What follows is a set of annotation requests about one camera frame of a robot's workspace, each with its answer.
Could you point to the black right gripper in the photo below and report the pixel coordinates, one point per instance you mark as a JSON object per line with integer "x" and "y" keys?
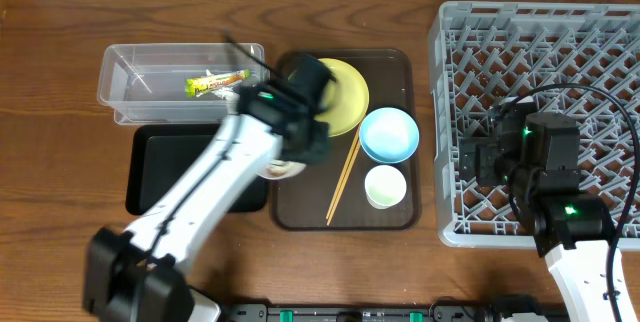
{"x": 470, "y": 160}

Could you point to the white bowl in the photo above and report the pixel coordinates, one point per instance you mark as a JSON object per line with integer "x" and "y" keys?
{"x": 280, "y": 169}

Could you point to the yellow green snack wrapper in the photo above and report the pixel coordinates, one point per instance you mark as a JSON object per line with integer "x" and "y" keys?
{"x": 196, "y": 87}

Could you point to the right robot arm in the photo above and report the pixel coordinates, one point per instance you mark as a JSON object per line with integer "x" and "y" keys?
{"x": 535, "y": 155}

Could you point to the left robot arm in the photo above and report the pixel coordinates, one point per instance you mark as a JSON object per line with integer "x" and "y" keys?
{"x": 139, "y": 274}

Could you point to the grey dishwasher rack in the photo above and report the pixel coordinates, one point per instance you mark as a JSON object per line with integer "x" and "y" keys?
{"x": 581, "y": 60}

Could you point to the yellow plate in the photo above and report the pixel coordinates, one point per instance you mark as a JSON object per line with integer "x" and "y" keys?
{"x": 347, "y": 98}

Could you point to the brown serving tray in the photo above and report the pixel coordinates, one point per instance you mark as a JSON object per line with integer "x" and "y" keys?
{"x": 300, "y": 203}

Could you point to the light blue bowl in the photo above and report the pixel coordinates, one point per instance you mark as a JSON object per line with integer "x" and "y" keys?
{"x": 389, "y": 135}

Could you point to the crumpled white tissue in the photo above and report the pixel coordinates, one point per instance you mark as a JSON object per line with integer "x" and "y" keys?
{"x": 225, "y": 93}

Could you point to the white cup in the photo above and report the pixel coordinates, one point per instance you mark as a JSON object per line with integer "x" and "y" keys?
{"x": 385, "y": 186}

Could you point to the black rectangular tray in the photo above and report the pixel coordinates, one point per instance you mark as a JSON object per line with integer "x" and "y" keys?
{"x": 161, "y": 154}

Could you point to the clear plastic bin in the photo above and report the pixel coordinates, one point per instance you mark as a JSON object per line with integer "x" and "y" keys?
{"x": 145, "y": 83}

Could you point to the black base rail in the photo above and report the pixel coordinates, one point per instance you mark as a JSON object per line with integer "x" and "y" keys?
{"x": 443, "y": 309}

